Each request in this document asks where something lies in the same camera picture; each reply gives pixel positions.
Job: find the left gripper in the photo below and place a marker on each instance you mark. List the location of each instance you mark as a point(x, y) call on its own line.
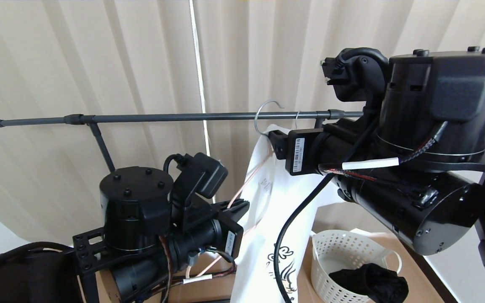
point(200, 244)

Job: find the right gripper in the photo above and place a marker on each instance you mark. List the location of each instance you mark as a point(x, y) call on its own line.
point(394, 202)

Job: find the white printed t-shirt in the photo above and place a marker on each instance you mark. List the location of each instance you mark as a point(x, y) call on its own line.
point(259, 235)

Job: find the pink clothes hanger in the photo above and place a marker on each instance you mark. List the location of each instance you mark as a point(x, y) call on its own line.
point(297, 120)
point(256, 115)

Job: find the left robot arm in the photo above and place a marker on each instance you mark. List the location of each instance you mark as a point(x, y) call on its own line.
point(133, 210)

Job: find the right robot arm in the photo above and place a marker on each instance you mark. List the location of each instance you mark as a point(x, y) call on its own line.
point(444, 109)

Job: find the white laundry basket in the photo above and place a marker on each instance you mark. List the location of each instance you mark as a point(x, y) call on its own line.
point(343, 248)

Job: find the black clothes rack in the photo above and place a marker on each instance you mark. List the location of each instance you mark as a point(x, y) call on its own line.
point(162, 117)

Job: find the black garment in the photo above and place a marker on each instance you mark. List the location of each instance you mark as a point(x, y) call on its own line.
point(373, 282)

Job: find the white curtain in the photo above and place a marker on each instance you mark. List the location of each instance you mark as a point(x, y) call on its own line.
point(99, 63)

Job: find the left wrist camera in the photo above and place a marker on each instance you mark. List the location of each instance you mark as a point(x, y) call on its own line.
point(202, 174)

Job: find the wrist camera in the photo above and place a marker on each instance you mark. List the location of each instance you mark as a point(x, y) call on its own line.
point(202, 174)
point(360, 75)

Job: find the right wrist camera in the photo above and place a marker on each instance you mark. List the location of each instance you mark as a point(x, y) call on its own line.
point(360, 75)

